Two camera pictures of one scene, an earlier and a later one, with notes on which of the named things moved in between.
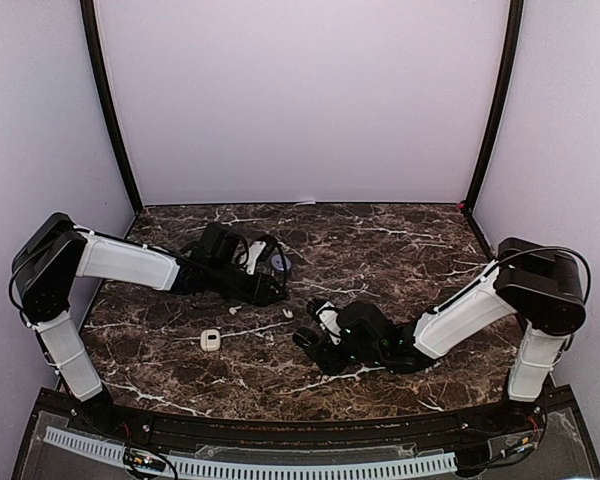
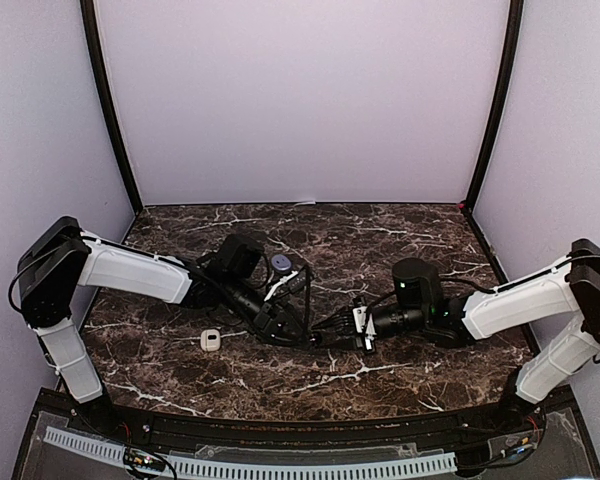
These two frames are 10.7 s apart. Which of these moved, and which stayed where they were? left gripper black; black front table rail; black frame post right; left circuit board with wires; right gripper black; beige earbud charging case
Moved: left gripper black; right gripper black
Stayed: black front table rail; beige earbud charging case; left circuit board with wires; black frame post right
